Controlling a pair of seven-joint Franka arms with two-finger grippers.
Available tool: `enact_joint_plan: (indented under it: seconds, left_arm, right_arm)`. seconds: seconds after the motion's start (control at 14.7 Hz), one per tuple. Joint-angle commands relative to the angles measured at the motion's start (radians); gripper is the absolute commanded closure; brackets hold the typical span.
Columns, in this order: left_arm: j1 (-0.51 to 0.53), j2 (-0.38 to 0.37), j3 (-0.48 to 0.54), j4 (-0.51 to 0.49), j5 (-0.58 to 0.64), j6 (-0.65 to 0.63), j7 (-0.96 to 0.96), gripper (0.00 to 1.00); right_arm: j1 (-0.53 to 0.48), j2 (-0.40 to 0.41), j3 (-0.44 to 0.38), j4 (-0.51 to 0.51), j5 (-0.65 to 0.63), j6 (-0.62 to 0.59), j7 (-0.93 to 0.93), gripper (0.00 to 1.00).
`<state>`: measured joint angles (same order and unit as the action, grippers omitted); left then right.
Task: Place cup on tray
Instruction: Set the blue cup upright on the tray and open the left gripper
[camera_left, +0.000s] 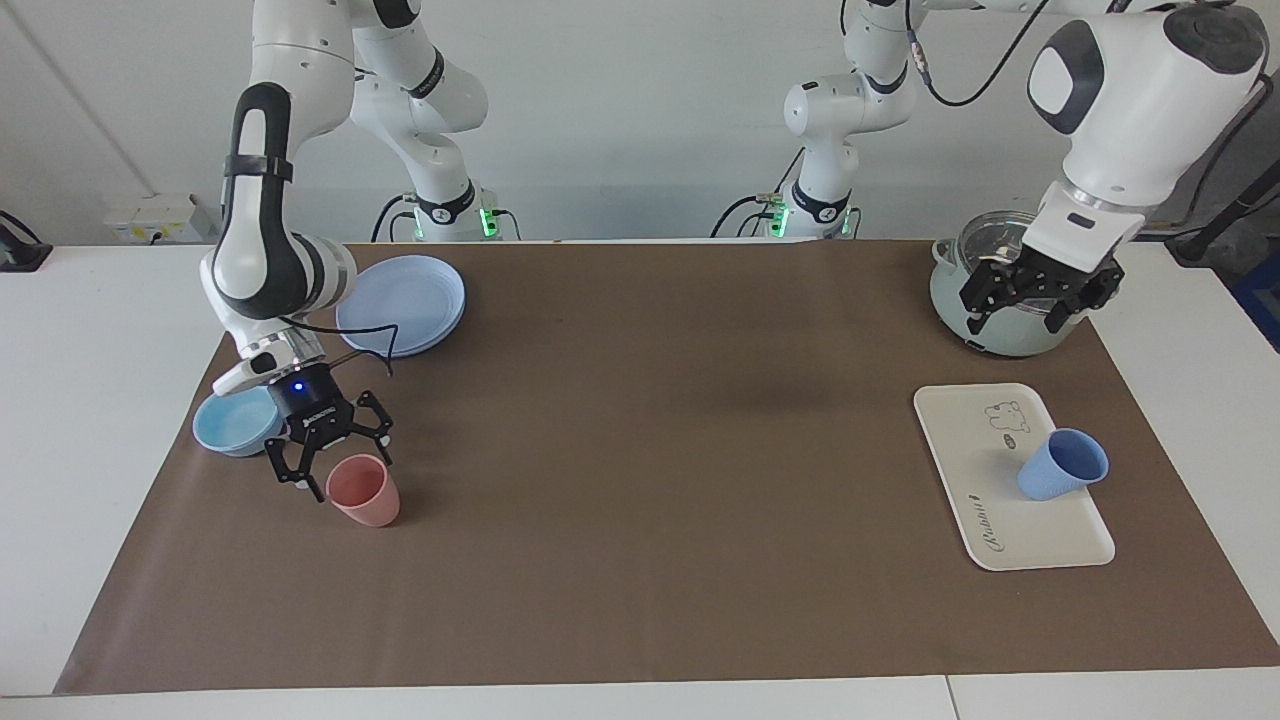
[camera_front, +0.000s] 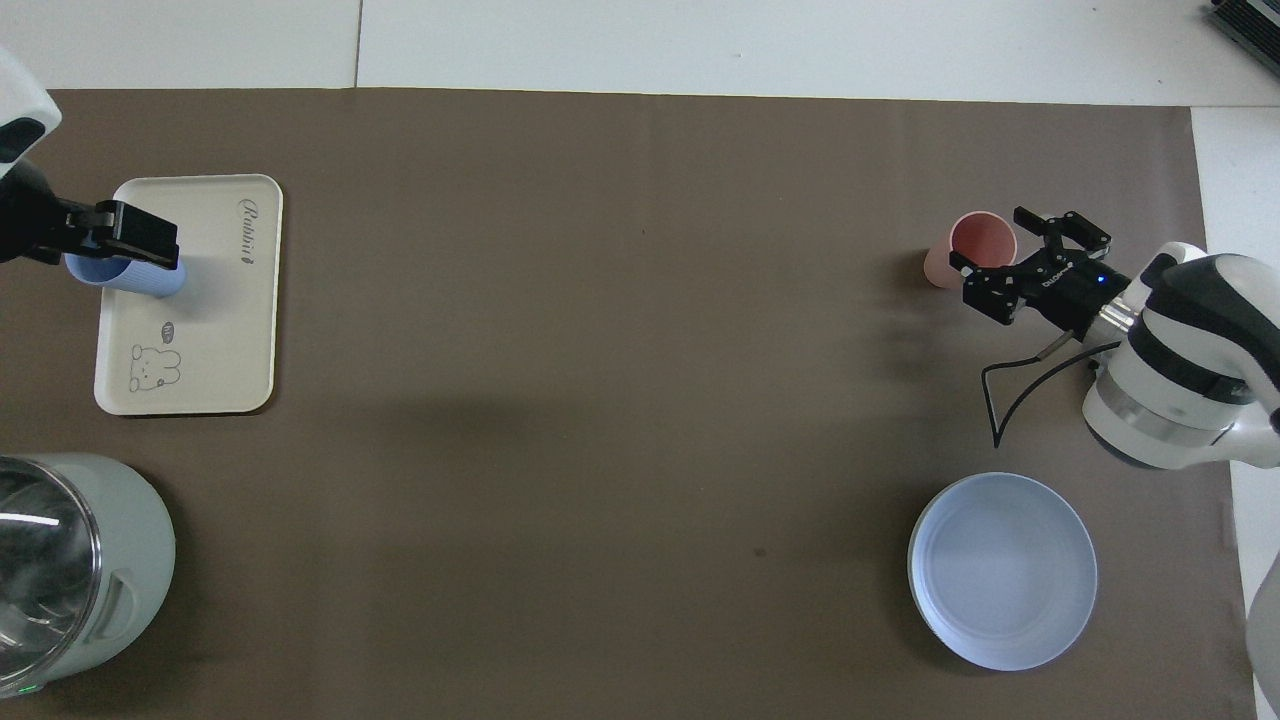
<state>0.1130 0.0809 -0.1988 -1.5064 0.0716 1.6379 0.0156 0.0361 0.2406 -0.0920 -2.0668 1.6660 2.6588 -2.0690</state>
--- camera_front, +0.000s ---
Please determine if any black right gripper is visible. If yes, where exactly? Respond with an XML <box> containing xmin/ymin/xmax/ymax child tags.
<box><xmin>949</xmin><ymin>206</ymin><xmax>1133</xmax><ymax>337</ymax></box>

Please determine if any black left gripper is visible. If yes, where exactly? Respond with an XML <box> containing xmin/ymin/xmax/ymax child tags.
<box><xmin>0</xmin><ymin>158</ymin><xmax>182</xmax><ymax>272</ymax></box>

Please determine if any blue plastic cup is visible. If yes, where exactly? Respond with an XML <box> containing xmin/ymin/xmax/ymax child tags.
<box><xmin>63</xmin><ymin>238</ymin><xmax>189</xmax><ymax>300</ymax></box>

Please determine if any pink plastic cup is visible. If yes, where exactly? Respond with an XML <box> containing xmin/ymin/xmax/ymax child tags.
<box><xmin>923</xmin><ymin>211</ymin><xmax>1019</xmax><ymax>292</ymax></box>

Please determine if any cream rabbit print tray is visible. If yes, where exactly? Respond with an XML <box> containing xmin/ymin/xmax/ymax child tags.
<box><xmin>94</xmin><ymin>174</ymin><xmax>285</xmax><ymax>417</ymax></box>

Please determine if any blue plastic plate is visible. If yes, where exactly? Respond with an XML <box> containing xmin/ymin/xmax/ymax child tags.
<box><xmin>907</xmin><ymin>472</ymin><xmax>1099</xmax><ymax>672</ymax></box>

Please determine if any pale green cooking pot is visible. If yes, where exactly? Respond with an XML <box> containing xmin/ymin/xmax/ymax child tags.
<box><xmin>0</xmin><ymin>452</ymin><xmax>177</xmax><ymax>699</ymax></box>

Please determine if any dark grey device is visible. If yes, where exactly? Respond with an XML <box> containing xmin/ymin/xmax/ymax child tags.
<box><xmin>1204</xmin><ymin>0</ymin><xmax>1280</xmax><ymax>53</ymax></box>

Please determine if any glass pot lid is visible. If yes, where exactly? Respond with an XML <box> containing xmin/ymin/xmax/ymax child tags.
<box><xmin>0</xmin><ymin>457</ymin><xmax>103</xmax><ymax>683</ymax></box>

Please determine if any brown table mat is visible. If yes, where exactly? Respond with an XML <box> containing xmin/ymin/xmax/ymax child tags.
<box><xmin>0</xmin><ymin>88</ymin><xmax>1259</xmax><ymax>720</ymax></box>

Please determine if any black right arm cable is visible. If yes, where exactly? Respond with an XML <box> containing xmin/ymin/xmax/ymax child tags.
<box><xmin>981</xmin><ymin>335</ymin><xmax>1121</xmax><ymax>450</ymax></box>

